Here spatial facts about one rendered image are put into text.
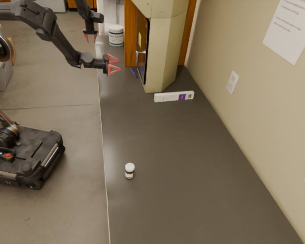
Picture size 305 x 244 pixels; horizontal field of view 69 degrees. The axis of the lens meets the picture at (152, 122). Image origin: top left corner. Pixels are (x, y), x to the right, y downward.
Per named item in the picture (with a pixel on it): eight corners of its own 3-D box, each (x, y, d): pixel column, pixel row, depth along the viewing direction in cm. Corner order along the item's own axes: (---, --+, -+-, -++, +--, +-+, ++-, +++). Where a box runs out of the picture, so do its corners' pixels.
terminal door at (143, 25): (137, 63, 165) (139, 5, 138) (144, 85, 143) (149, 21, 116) (136, 63, 165) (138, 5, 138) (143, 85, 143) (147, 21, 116)
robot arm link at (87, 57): (74, 52, 126) (70, 66, 125) (72, 43, 115) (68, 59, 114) (95, 57, 129) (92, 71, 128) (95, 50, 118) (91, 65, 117)
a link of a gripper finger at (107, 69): (120, 59, 129) (103, 58, 126) (121, 66, 124) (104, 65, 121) (119, 69, 133) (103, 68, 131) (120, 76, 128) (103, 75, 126)
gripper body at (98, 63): (105, 54, 130) (93, 53, 128) (106, 63, 123) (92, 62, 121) (105, 64, 135) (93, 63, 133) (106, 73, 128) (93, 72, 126)
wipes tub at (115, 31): (122, 40, 207) (122, 24, 197) (124, 46, 198) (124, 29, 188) (108, 40, 204) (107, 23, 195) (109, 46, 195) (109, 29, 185)
